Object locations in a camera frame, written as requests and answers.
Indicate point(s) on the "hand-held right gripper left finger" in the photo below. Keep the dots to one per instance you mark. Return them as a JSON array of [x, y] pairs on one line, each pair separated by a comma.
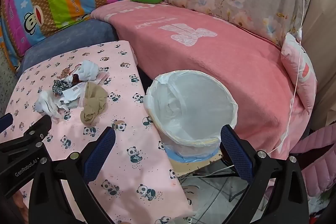
[[101, 153]]

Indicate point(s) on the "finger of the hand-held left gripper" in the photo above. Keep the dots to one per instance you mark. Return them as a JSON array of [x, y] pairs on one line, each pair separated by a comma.
[[31, 134], [5, 121]]

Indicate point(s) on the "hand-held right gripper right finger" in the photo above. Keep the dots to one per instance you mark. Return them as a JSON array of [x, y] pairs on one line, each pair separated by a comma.
[[236, 153]]

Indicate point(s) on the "beige stocking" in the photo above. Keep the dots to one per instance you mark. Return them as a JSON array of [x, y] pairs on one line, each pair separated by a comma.
[[93, 100]]

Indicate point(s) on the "leopard print cloth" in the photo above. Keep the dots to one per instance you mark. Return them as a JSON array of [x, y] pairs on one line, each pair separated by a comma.
[[60, 87]]

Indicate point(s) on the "white paper packet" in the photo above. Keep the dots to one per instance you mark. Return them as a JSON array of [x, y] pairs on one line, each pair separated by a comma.
[[73, 92]]

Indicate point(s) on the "bin with white bag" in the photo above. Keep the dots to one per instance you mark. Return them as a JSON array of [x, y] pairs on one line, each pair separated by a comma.
[[194, 108]]

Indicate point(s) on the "dark brown scrunchie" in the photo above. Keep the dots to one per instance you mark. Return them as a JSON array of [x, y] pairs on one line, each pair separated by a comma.
[[75, 80]]

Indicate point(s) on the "brown lace piece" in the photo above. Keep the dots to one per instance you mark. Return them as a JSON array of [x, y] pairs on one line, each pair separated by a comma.
[[65, 72]]

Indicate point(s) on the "pink paper wrapper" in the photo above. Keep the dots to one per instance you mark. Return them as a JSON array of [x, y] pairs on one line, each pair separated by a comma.
[[103, 78]]

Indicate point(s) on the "white cloth with red trim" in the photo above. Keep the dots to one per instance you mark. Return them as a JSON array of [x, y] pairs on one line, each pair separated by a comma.
[[76, 68]]

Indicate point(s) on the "white sock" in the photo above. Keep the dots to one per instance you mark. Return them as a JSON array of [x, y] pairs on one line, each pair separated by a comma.
[[88, 70]]

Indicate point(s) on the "pink panda-print cloth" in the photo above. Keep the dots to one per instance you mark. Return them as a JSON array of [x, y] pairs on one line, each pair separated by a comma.
[[126, 111]]

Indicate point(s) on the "wooden stool under bin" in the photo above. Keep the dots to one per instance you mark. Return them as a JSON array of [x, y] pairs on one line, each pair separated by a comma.
[[189, 165]]

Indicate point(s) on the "pink blanket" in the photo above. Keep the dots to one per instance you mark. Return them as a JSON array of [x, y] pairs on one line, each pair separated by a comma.
[[223, 69]]

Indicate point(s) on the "pink puffer jacket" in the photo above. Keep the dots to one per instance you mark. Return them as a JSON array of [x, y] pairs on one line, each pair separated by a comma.
[[320, 169]]

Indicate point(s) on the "pink printed pillow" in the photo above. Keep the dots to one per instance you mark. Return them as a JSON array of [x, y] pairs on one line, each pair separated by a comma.
[[304, 74]]

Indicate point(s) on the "blue-grey sofa cushion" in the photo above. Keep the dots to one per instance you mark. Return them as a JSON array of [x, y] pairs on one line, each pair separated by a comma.
[[65, 35]]

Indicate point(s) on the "beige curtain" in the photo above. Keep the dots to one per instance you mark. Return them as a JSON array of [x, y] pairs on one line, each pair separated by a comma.
[[323, 29]]

